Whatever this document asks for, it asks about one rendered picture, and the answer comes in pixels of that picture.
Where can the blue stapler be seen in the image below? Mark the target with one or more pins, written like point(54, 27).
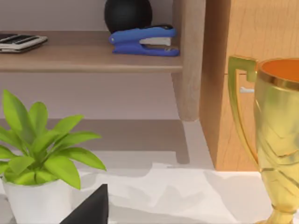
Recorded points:
point(142, 43)

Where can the black round vase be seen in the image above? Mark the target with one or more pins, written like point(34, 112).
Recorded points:
point(127, 14)

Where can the green plant in white pot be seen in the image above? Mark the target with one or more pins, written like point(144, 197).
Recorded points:
point(39, 151)

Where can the wooden cupboard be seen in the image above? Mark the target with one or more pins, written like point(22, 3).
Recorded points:
point(233, 35)

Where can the gold trophy cup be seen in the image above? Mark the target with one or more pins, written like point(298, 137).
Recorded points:
point(278, 130)

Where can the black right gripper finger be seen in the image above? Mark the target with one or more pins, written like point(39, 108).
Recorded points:
point(95, 207)

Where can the black and white calculator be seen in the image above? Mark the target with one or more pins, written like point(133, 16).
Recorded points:
point(19, 42)

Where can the open wooden shelf unit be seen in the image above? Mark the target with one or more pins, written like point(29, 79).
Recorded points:
point(93, 61)

